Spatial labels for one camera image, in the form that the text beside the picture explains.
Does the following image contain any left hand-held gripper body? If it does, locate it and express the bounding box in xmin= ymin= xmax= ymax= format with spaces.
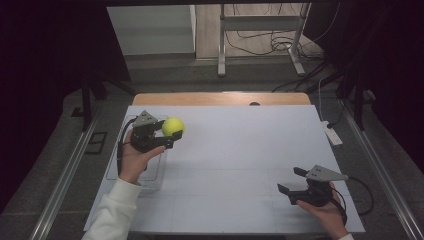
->
xmin=129 ymin=109 xmax=175 ymax=154

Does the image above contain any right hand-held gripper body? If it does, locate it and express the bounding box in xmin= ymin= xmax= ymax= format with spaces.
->
xmin=287 ymin=164 xmax=350 ymax=208

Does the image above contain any yellow tennis ball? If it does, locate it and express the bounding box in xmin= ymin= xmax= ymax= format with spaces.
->
xmin=161 ymin=116 xmax=186 ymax=138

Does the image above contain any clear plastic container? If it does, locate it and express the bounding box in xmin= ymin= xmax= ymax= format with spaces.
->
xmin=105 ymin=114 xmax=170 ymax=193

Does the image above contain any person's right hand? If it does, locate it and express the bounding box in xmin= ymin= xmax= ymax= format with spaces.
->
xmin=295 ymin=189 xmax=349 ymax=240

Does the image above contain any person's left hand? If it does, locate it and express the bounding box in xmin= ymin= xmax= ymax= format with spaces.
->
xmin=117 ymin=130 xmax=167 ymax=186

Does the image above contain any wooden table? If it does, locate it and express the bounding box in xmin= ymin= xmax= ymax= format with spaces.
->
xmin=132 ymin=92 xmax=312 ymax=107

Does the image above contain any white power strip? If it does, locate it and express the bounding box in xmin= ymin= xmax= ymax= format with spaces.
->
xmin=321 ymin=120 xmax=344 ymax=147

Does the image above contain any white board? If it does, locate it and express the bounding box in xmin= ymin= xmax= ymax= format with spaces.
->
xmin=83 ymin=104 xmax=366 ymax=234

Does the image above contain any black stand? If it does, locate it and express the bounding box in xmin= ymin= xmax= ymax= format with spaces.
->
xmin=305 ymin=64 xmax=378 ymax=132
xmin=70 ymin=64 xmax=137 ymax=132

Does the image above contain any white cabinet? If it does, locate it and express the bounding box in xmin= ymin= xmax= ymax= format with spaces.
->
xmin=106 ymin=4 xmax=197 ymax=57

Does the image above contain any dark curtain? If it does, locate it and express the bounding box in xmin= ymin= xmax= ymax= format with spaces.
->
xmin=0 ymin=0 xmax=132 ymax=214
xmin=303 ymin=0 xmax=424 ymax=174

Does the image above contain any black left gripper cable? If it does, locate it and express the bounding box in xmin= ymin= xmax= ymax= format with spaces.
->
xmin=116 ymin=116 xmax=139 ymax=177

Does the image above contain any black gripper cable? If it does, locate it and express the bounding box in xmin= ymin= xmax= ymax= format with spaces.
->
xmin=331 ymin=176 xmax=375 ymax=227
xmin=116 ymin=116 xmax=139 ymax=177

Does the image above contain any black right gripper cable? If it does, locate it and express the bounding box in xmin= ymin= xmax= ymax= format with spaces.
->
xmin=331 ymin=176 xmax=375 ymax=227

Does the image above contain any black plug cable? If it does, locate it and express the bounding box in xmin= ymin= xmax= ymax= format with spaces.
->
xmin=326 ymin=101 xmax=347 ymax=130

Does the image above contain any aluminium rail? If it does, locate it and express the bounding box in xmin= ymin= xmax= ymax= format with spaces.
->
xmin=29 ymin=114 xmax=102 ymax=240
xmin=340 ymin=99 xmax=424 ymax=240

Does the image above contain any white power cable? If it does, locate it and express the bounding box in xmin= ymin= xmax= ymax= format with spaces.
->
xmin=317 ymin=77 xmax=327 ymax=123

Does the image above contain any tangle of black floor cables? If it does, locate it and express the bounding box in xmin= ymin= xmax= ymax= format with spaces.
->
xmin=224 ymin=2 xmax=342 ymax=63

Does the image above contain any grey metal desk frame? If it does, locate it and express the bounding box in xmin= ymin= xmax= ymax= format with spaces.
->
xmin=216 ymin=2 xmax=311 ymax=78

